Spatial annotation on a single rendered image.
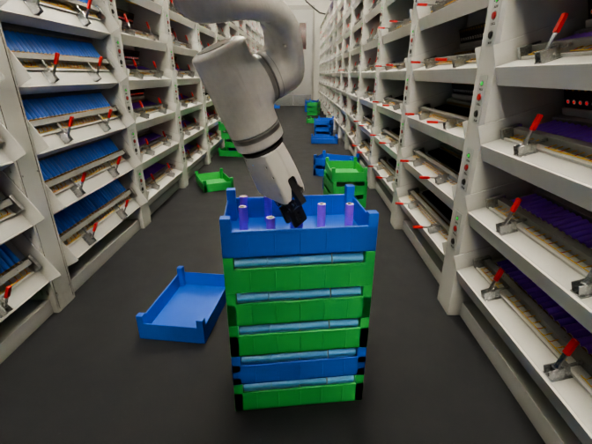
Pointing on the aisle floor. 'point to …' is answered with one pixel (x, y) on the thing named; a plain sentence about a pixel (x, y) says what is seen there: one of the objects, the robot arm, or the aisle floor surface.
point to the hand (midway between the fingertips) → (292, 212)
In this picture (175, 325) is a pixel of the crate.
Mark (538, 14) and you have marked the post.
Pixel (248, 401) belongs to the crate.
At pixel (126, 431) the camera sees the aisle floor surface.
